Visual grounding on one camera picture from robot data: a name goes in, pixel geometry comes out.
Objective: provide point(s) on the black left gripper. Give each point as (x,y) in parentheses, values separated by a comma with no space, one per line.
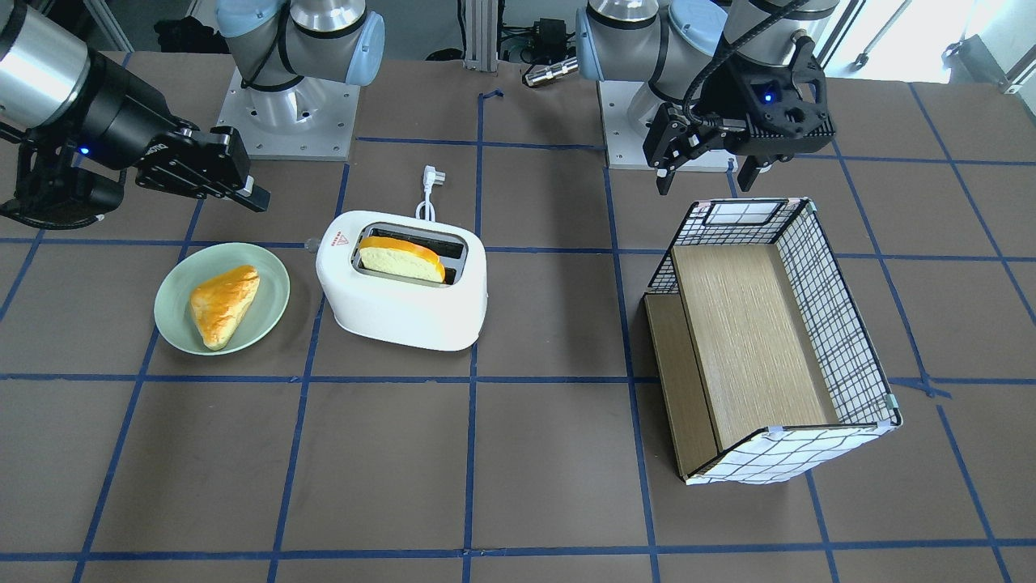
(734,95)

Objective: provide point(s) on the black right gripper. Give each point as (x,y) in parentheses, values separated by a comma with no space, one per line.
(116,108)

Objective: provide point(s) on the white toaster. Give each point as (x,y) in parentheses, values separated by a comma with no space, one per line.
(445,315)

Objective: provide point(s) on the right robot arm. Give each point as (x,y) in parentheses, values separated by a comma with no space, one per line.
(61,98)

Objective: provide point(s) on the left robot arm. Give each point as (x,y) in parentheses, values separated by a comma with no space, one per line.
(673,47)

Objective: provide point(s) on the bread slice in toaster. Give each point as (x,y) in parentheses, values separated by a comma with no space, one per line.
(398,257)

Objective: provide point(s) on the triangular pastry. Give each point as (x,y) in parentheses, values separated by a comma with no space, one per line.
(218,304)

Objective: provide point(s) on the green plate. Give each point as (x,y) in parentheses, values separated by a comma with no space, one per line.
(173,310)

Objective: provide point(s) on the silver metal cylinder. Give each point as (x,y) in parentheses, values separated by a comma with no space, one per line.
(539,75)

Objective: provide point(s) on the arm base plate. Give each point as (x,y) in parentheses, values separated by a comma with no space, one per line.
(312,121)
(626,109)

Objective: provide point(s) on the wire basket with wooden shelf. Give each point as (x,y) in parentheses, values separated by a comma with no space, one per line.
(765,363)

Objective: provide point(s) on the aluminium frame post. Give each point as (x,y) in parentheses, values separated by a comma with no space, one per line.
(481,21)

